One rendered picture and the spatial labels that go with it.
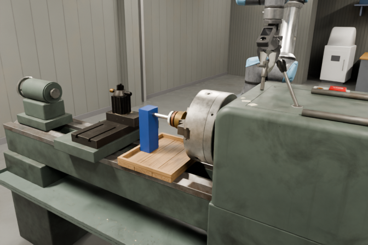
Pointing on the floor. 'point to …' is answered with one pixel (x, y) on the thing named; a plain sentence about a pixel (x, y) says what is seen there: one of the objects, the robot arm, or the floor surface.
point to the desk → (361, 83)
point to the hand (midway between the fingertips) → (266, 70)
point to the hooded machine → (339, 56)
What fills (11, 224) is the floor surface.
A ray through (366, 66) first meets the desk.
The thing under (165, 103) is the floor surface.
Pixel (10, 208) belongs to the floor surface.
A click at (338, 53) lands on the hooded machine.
